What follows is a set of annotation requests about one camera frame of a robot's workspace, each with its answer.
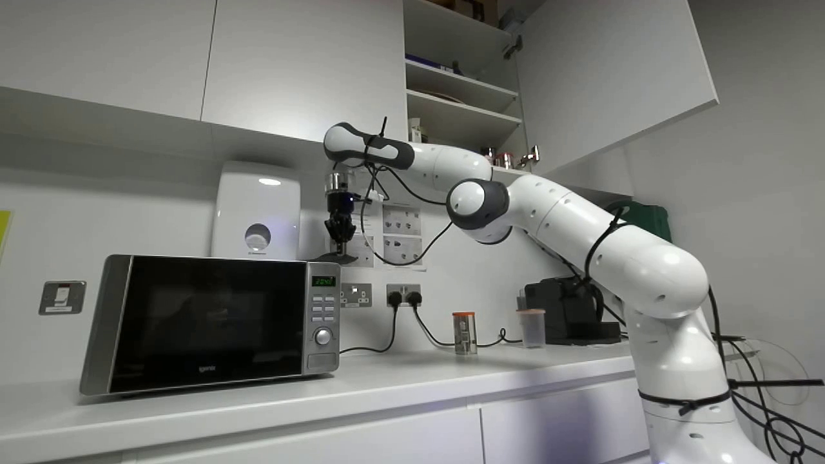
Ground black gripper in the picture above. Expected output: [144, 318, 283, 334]
[325, 173, 362, 254]

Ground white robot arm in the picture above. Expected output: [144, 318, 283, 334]
[323, 120, 774, 464]

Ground silver microwave oven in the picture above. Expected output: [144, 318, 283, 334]
[81, 254, 341, 397]

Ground small metal canister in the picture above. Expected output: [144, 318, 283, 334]
[454, 311, 476, 352]

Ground translucent plastic cup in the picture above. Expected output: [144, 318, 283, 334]
[518, 308, 547, 348]

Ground black coffee machine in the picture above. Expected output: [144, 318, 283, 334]
[527, 279, 621, 344]

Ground green first aid box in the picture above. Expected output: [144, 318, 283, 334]
[608, 200, 672, 239]

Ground double wall socket with plugs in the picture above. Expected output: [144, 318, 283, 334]
[386, 282, 423, 308]

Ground black power cable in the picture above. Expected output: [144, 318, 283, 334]
[338, 298, 510, 356]

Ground open white wall shelf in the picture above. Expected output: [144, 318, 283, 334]
[403, 0, 523, 166]

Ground silver wall switch plate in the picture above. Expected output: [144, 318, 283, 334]
[39, 280, 86, 313]

